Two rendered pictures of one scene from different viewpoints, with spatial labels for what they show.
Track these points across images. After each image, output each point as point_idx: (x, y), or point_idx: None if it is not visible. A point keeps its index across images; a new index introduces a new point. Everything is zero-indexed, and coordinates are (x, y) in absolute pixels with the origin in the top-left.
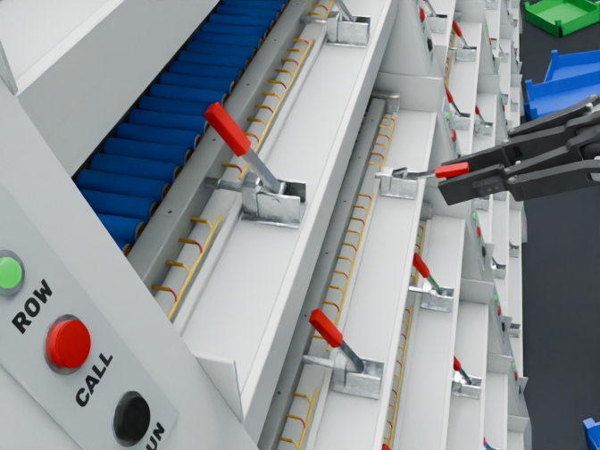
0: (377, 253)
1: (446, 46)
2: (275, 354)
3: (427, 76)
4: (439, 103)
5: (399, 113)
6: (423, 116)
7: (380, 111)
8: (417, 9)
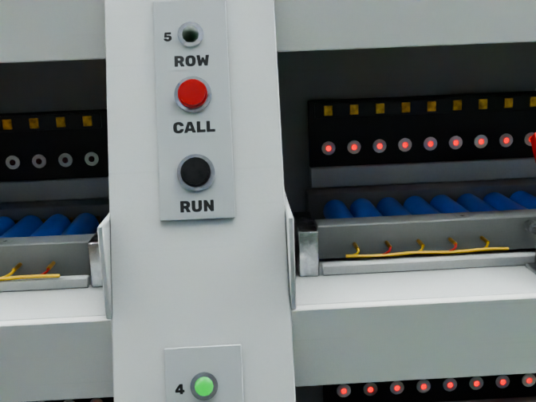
0: None
1: (289, 222)
2: None
3: (110, 217)
4: (171, 325)
5: (100, 288)
6: (88, 309)
7: (41, 242)
8: (172, 74)
